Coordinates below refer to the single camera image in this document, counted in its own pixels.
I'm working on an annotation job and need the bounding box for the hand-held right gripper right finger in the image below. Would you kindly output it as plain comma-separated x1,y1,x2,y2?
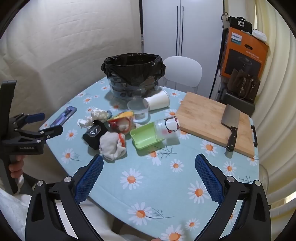
195,153,271,241

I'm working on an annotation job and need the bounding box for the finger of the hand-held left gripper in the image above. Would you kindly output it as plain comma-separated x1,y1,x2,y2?
9,113,46,130
13,125,63,142

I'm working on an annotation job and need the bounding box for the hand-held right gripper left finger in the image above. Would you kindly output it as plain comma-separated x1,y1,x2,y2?
25,154,104,241

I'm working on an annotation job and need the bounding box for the white tissue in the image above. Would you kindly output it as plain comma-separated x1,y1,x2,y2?
90,108,110,121
77,116,94,129

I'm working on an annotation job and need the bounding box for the green plastic container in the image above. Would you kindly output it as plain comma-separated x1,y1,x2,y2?
130,122,165,149

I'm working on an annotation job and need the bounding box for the clear plastic cup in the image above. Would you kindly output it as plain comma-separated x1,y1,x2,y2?
127,98,149,123

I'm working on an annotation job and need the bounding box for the clear bin with black bag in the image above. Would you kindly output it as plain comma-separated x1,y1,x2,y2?
101,53,166,100

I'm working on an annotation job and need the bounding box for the person's left hand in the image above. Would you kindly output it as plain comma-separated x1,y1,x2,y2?
9,155,25,184

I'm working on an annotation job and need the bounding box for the blue purple packet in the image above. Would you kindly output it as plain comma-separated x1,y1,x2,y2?
50,106,77,127

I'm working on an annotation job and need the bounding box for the black plastic packet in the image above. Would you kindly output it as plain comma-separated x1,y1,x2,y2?
83,120,109,150

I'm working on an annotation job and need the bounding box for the white wad with orange stains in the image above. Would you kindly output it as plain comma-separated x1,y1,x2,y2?
99,132,127,161

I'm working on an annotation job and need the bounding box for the floral blue tablecloth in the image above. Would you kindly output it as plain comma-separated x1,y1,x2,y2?
39,76,259,241

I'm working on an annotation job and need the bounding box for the red and white wrapper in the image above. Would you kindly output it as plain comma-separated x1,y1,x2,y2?
108,117,136,134

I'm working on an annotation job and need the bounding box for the wooden cutting board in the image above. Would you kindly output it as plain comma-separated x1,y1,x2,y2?
176,91,258,158

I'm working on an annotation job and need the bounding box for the clear cup with cartoon print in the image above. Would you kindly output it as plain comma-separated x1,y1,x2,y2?
154,117,181,141

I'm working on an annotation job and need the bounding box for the person's white clothing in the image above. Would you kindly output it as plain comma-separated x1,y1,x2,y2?
0,190,162,241

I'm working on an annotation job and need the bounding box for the yellow wrapper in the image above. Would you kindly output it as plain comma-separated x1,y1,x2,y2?
114,111,135,120

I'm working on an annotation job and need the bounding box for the white backdrop sheet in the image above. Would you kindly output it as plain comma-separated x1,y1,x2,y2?
0,0,144,139

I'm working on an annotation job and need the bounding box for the dark grey suitcase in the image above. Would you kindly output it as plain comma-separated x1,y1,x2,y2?
217,89,256,117

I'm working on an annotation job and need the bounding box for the white paper cup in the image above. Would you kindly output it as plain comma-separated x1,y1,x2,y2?
143,90,171,111

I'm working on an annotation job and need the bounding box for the brown handbag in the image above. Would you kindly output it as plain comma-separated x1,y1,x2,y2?
227,69,261,102

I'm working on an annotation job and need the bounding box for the white chair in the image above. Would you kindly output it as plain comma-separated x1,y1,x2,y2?
162,56,203,88

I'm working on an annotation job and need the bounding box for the orange cardboard box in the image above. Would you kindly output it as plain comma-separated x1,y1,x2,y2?
220,27,270,80

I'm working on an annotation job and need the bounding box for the white wardrobe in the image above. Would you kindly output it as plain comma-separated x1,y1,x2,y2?
139,0,228,99

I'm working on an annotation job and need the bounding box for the small white pouch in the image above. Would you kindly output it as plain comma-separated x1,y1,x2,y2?
252,29,267,42

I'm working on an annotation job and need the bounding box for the black handbag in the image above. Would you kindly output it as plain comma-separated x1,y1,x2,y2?
225,16,253,35

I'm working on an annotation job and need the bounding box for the beige key pouch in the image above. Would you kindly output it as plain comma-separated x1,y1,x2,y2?
221,13,230,29

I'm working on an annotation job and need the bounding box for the steel cleaver with black handle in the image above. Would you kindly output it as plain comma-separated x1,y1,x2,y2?
221,104,241,153

